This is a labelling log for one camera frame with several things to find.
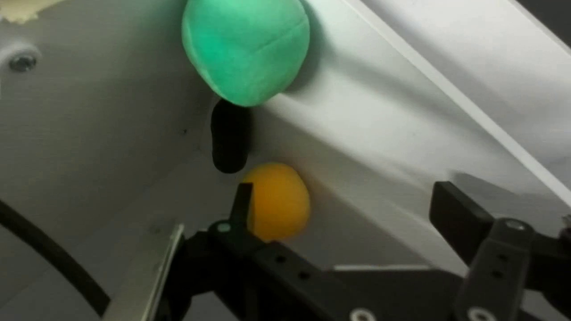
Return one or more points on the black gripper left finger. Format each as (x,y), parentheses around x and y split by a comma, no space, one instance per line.
(279,260)

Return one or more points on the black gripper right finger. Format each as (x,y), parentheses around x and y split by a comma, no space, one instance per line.
(501,255)

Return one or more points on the yellow ball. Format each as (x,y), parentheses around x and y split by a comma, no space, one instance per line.
(283,201)

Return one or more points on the green ball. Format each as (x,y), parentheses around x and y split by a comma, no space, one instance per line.
(247,46)

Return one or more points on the small black toy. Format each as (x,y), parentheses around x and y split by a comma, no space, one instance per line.
(231,139)

